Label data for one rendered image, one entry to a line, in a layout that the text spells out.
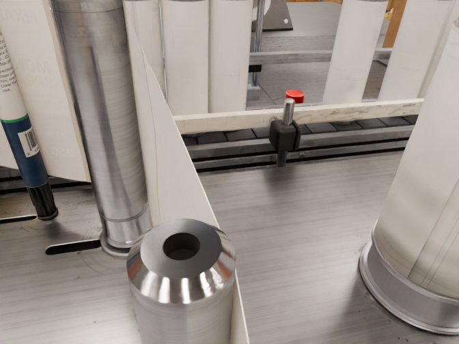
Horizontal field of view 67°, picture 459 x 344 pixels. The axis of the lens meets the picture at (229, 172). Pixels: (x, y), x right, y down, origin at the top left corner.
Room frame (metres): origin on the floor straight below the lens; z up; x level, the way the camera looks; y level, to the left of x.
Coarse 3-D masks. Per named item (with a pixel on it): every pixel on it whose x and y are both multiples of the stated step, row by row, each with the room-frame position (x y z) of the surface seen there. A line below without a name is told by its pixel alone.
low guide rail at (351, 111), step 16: (240, 112) 0.39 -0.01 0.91; (256, 112) 0.39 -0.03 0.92; (272, 112) 0.39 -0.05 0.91; (304, 112) 0.40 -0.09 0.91; (320, 112) 0.41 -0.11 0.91; (336, 112) 0.41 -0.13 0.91; (352, 112) 0.42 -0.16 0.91; (368, 112) 0.42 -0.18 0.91; (384, 112) 0.43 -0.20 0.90; (400, 112) 0.44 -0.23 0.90; (416, 112) 0.45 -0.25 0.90; (192, 128) 0.36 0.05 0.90; (208, 128) 0.37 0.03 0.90; (224, 128) 0.37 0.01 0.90; (240, 128) 0.38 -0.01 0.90
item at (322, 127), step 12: (276, 108) 0.48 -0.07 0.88; (360, 120) 0.45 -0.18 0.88; (372, 120) 0.45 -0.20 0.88; (384, 120) 0.46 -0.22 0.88; (396, 120) 0.46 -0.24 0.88; (408, 120) 0.46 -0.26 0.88; (216, 132) 0.40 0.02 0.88; (228, 132) 0.40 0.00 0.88; (240, 132) 0.40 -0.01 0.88; (252, 132) 0.40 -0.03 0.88; (264, 132) 0.40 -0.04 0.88; (312, 132) 0.41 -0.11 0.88; (324, 132) 0.41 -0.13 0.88; (192, 144) 0.37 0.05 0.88
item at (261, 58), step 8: (376, 48) 0.52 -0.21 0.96; (384, 48) 0.52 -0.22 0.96; (392, 48) 0.53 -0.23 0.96; (256, 56) 0.47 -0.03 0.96; (264, 56) 0.47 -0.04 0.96; (272, 56) 0.47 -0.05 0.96; (280, 56) 0.47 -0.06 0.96; (288, 56) 0.48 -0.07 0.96; (296, 56) 0.48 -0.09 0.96; (304, 56) 0.48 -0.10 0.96; (312, 56) 0.49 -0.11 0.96; (320, 56) 0.49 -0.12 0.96; (328, 56) 0.49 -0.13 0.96; (376, 56) 0.51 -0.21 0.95; (384, 56) 0.52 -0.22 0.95; (256, 64) 0.47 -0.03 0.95; (264, 64) 0.47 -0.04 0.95
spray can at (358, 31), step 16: (352, 0) 0.44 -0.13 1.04; (368, 0) 0.43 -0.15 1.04; (384, 0) 0.44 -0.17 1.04; (352, 16) 0.44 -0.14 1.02; (368, 16) 0.43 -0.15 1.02; (384, 16) 0.45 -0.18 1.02; (352, 32) 0.44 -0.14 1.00; (368, 32) 0.43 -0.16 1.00; (336, 48) 0.45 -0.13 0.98; (352, 48) 0.44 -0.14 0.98; (368, 48) 0.44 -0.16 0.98; (336, 64) 0.45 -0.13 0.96; (352, 64) 0.43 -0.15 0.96; (368, 64) 0.44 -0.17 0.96; (336, 80) 0.44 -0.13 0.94; (352, 80) 0.43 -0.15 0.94; (336, 96) 0.44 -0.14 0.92; (352, 96) 0.43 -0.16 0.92
